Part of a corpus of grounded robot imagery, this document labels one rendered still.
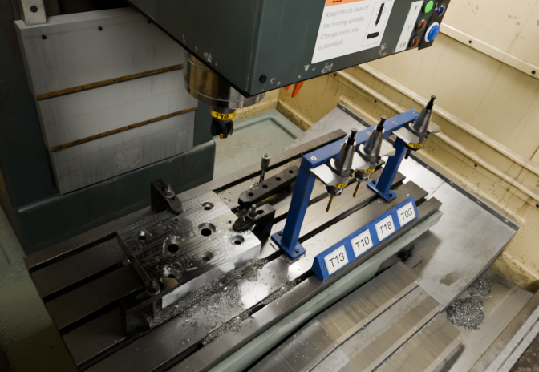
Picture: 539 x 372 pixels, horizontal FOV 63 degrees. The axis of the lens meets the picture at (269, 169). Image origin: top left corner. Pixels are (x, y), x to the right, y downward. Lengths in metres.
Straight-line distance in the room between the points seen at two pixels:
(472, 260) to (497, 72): 0.64
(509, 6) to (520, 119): 0.35
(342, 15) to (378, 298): 1.00
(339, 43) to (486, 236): 1.20
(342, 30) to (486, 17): 1.00
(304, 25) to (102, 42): 0.70
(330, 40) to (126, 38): 0.68
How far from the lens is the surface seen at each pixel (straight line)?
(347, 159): 1.05
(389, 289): 1.50
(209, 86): 0.77
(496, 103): 1.65
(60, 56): 1.17
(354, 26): 0.68
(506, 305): 1.80
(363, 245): 1.32
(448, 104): 1.73
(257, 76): 0.58
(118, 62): 1.23
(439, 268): 1.66
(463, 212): 1.77
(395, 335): 1.42
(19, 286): 1.59
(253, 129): 2.24
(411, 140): 1.27
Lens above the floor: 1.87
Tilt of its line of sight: 40 degrees down
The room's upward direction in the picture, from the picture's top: 11 degrees clockwise
